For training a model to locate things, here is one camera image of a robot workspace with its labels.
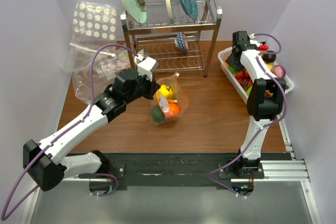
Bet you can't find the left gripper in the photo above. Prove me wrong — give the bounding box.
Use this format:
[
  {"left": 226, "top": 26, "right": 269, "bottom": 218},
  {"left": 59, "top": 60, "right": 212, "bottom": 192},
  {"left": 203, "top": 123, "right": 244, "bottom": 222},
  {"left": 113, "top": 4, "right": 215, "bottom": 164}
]
[{"left": 125, "top": 71, "right": 160, "bottom": 104}]

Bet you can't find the yellow bell pepper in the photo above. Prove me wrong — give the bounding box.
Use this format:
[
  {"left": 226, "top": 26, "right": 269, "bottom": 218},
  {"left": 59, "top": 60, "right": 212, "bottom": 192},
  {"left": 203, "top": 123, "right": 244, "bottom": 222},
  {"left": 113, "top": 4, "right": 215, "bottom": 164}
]
[{"left": 159, "top": 84, "right": 173, "bottom": 99}]

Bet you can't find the orange zip top bag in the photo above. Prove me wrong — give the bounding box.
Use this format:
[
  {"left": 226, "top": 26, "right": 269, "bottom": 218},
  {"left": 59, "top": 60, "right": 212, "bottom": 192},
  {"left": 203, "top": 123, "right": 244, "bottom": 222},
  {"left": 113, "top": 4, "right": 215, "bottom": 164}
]
[{"left": 150, "top": 72, "right": 189, "bottom": 126}]

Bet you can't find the dark green avocado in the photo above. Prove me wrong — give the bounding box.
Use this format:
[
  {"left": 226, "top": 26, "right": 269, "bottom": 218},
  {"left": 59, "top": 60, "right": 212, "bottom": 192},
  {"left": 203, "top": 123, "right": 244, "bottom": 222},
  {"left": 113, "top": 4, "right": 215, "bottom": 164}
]
[{"left": 151, "top": 105, "right": 165, "bottom": 124}]

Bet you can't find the orange fruit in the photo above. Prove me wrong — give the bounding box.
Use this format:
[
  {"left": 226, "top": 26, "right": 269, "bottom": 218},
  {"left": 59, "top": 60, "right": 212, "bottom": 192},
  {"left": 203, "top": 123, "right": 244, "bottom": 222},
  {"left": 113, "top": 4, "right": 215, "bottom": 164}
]
[{"left": 167, "top": 103, "right": 180, "bottom": 117}]

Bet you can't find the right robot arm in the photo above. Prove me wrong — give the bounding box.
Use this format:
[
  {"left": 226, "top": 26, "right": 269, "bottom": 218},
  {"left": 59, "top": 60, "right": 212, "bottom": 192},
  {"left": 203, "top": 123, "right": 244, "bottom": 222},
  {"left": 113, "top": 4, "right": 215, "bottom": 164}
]
[{"left": 226, "top": 31, "right": 286, "bottom": 178}]

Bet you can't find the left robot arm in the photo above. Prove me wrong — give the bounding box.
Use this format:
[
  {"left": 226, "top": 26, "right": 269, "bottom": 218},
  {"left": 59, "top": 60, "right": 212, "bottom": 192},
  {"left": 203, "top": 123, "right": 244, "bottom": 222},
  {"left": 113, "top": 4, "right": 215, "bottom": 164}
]
[{"left": 23, "top": 68, "right": 160, "bottom": 191}]

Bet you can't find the white food tray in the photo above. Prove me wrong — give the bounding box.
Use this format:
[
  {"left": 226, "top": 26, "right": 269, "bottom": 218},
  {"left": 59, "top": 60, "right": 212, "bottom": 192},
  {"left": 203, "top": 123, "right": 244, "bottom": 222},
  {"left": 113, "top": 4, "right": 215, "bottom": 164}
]
[{"left": 217, "top": 41, "right": 295, "bottom": 105}]

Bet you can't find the clear crumpled plastic bag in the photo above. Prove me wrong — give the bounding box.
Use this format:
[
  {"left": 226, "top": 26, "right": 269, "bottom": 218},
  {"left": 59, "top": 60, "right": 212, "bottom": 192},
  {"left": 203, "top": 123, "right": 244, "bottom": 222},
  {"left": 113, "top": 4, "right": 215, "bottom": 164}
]
[{"left": 60, "top": 46, "right": 131, "bottom": 104}]

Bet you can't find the polka dot plastic bag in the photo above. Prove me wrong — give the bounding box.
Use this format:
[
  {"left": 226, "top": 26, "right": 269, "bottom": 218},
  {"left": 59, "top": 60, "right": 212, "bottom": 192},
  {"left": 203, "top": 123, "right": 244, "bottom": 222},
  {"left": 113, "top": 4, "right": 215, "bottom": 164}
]
[{"left": 69, "top": 1, "right": 117, "bottom": 58}]

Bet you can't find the red chili pepper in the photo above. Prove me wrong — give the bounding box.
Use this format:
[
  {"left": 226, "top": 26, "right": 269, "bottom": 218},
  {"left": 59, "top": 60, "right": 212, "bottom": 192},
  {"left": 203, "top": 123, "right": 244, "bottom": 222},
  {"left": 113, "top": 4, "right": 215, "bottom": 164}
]
[{"left": 258, "top": 45, "right": 269, "bottom": 51}]

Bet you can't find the dark mangosteen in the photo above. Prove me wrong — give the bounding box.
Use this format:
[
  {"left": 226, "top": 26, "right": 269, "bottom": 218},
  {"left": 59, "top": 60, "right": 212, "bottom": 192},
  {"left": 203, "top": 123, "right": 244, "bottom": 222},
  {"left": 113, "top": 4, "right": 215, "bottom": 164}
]
[{"left": 261, "top": 50, "right": 277, "bottom": 63}]

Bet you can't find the grey patterned bowl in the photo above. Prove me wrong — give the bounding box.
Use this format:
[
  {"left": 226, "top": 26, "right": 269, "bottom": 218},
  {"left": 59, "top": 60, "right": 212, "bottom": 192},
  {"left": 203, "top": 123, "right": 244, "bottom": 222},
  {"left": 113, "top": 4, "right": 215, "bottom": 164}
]
[{"left": 137, "top": 49, "right": 149, "bottom": 61}]

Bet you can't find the purple onion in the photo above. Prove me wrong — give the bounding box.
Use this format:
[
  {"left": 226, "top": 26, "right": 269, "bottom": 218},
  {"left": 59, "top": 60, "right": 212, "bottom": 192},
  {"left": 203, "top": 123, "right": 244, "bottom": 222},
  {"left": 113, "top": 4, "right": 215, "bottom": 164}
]
[{"left": 271, "top": 65, "right": 286, "bottom": 79}]

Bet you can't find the metal dish rack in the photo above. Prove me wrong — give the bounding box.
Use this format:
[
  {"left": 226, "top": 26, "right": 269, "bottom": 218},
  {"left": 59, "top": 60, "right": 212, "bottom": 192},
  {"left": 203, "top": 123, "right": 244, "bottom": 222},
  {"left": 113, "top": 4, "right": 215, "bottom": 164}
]
[{"left": 120, "top": 0, "right": 223, "bottom": 78}]

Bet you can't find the blue patterned bowl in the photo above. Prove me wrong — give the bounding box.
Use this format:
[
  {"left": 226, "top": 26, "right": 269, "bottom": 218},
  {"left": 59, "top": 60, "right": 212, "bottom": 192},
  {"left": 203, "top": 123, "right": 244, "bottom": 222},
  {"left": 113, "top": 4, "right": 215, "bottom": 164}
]
[{"left": 175, "top": 32, "right": 188, "bottom": 51}]

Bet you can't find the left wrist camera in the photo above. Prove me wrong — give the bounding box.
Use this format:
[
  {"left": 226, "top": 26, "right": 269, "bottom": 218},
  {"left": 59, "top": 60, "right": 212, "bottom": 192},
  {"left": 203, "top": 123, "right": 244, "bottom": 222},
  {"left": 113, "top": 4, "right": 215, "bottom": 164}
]
[{"left": 135, "top": 56, "right": 159, "bottom": 81}]

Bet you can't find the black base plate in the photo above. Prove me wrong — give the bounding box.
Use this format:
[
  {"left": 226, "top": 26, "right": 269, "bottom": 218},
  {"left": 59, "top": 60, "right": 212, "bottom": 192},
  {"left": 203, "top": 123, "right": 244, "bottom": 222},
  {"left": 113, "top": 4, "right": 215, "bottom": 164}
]
[{"left": 78, "top": 152, "right": 265, "bottom": 192}]

